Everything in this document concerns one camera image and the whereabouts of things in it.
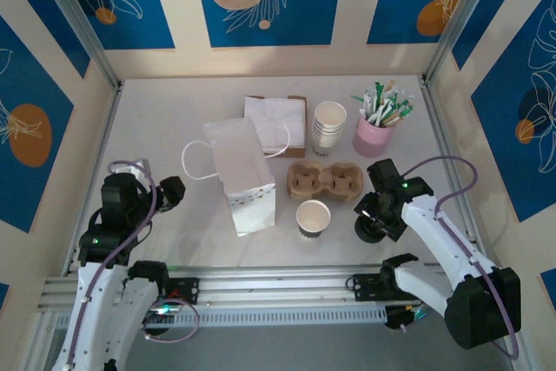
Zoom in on purple looped cable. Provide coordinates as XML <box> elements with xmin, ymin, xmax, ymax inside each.
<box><xmin>142</xmin><ymin>296</ymin><xmax>201</xmax><ymax>344</ymax></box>

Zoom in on grey slotted cable duct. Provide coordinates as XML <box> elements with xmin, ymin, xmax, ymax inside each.
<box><xmin>56</xmin><ymin>304</ymin><xmax>387</xmax><ymax>328</ymax></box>

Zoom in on black paper coffee cup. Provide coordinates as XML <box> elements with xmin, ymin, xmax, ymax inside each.
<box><xmin>295</xmin><ymin>199</ymin><xmax>332</xmax><ymax>241</ymax></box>

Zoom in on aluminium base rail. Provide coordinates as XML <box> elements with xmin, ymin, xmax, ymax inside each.
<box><xmin>36</xmin><ymin>262</ymin><xmax>512</xmax><ymax>315</ymax></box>

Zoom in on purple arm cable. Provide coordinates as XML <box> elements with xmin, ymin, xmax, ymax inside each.
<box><xmin>399</xmin><ymin>156</ymin><xmax>521</xmax><ymax>361</ymax></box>
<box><xmin>64</xmin><ymin>160</ymin><xmax>158</xmax><ymax>370</ymax></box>

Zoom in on black plastic cup lid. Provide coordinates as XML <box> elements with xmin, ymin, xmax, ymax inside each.
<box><xmin>354</xmin><ymin>214</ymin><xmax>388</xmax><ymax>243</ymax></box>

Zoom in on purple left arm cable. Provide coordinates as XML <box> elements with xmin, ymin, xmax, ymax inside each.
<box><xmin>64</xmin><ymin>160</ymin><xmax>158</xmax><ymax>370</ymax></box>

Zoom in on stack of white paper cups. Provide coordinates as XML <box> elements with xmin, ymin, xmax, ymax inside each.
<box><xmin>310</xmin><ymin>101</ymin><xmax>348</xmax><ymax>159</ymax></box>

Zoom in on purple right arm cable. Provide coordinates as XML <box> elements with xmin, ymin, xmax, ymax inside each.
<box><xmin>399</xmin><ymin>156</ymin><xmax>521</xmax><ymax>361</ymax></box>

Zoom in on white paper napkin stack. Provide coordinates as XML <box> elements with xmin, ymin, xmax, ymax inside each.
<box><xmin>243</xmin><ymin>96</ymin><xmax>305</xmax><ymax>155</ymax></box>

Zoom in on white napkins on cardboard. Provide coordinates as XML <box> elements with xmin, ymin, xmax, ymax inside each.
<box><xmin>242</xmin><ymin>95</ymin><xmax>308</xmax><ymax>158</ymax></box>

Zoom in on aluminium table side rail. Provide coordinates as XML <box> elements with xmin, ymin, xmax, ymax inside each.
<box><xmin>420</xmin><ymin>82</ymin><xmax>486</xmax><ymax>259</ymax></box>
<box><xmin>63</xmin><ymin>83</ymin><xmax>125</xmax><ymax>276</ymax></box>

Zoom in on brown cardboard cup carrier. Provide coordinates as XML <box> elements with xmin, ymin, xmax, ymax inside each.
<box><xmin>286</xmin><ymin>161</ymin><xmax>364</xmax><ymax>202</ymax></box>

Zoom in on pink cylindrical holder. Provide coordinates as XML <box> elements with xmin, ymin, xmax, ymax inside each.
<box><xmin>351</xmin><ymin>115</ymin><xmax>397</xmax><ymax>158</ymax></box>

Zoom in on aluminium frame post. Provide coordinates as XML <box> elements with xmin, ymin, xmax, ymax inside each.
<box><xmin>32</xmin><ymin>0</ymin><xmax>122</xmax><ymax>90</ymax></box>
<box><xmin>423</xmin><ymin>0</ymin><xmax>500</xmax><ymax>85</ymax></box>

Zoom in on white animal print paper bag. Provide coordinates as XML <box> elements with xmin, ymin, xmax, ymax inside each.
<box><xmin>181</xmin><ymin>117</ymin><xmax>291</xmax><ymax>238</ymax></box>

